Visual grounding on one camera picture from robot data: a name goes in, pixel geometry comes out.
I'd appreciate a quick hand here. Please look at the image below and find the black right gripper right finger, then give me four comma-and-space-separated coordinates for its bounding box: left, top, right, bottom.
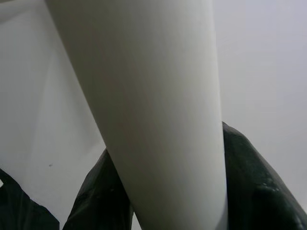
222, 121, 307, 230

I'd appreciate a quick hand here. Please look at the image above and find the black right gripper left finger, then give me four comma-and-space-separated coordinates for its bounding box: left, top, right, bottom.
63, 148, 134, 230

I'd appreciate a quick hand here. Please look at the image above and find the white plastic table leg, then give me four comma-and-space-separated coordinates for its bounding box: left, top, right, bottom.
44, 0, 228, 230

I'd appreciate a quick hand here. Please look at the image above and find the black table cloth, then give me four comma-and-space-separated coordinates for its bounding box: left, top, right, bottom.
0, 167, 59, 230

